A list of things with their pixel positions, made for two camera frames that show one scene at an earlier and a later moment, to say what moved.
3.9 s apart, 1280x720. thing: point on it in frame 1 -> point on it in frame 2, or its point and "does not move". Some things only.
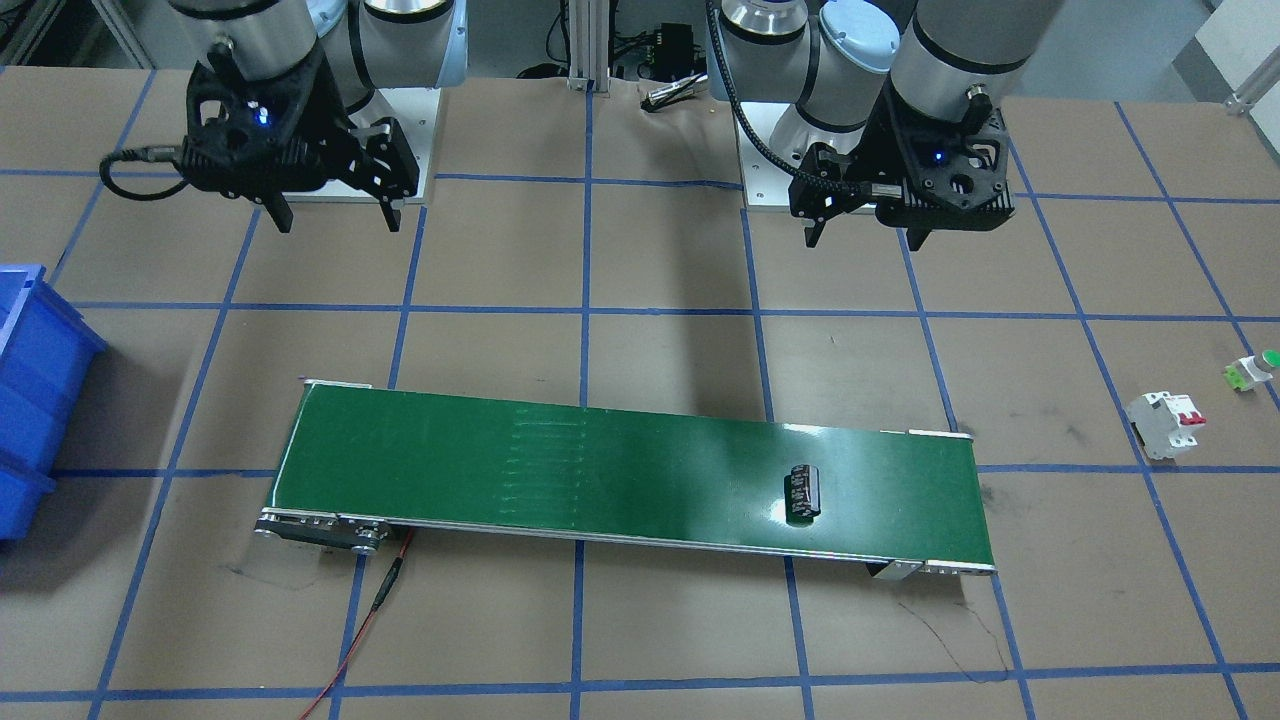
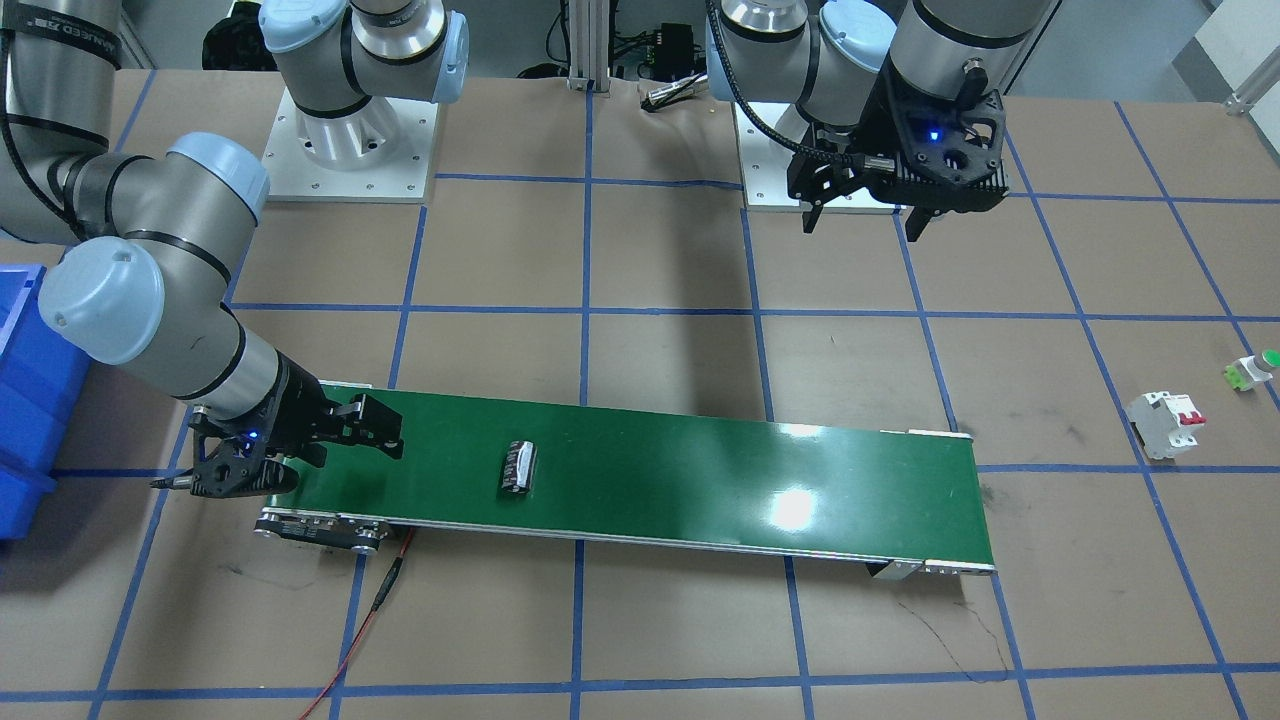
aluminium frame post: [589, 44] does not move
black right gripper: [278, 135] -> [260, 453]
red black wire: [380, 599] does not move
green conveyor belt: [362, 463] does not move
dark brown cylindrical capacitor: [802, 495] -> [519, 468]
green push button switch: [1244, 373] does not move
